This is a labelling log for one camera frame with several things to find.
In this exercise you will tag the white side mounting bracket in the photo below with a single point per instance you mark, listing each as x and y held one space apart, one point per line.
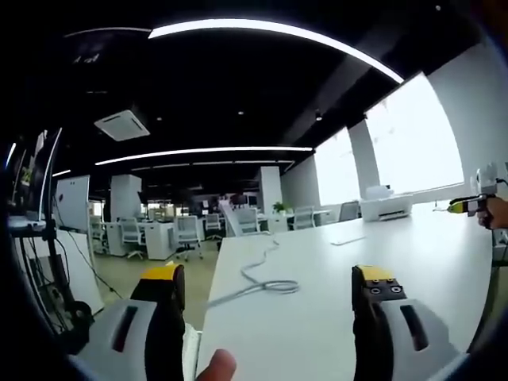
192 353

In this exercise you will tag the white table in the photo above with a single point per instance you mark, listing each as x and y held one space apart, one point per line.
297 337

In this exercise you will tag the person's left hand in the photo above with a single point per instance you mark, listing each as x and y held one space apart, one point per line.
216 367

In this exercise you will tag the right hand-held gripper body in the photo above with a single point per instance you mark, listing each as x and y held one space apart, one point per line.
486 178

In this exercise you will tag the row of white office chairs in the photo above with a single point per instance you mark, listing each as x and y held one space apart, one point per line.
186 234

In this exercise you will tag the short ceiling light strip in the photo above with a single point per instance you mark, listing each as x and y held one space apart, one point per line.
61 173

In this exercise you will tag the green potted plant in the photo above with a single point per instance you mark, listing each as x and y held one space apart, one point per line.
282 207

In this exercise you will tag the person's right hand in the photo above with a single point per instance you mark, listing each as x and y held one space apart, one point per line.
496 214

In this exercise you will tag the whiteboard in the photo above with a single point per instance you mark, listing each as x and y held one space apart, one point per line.
73 202

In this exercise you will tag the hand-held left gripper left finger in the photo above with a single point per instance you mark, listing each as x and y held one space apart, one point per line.
127 337

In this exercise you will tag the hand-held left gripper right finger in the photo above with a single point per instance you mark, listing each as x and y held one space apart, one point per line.
412 341

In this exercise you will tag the ceiling air conditioner unit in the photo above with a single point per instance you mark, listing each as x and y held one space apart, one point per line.
123 126

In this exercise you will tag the white printer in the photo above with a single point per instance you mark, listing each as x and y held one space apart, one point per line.
387 206

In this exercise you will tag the long ceiling light strip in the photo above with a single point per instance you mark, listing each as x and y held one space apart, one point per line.
278 29
206 152

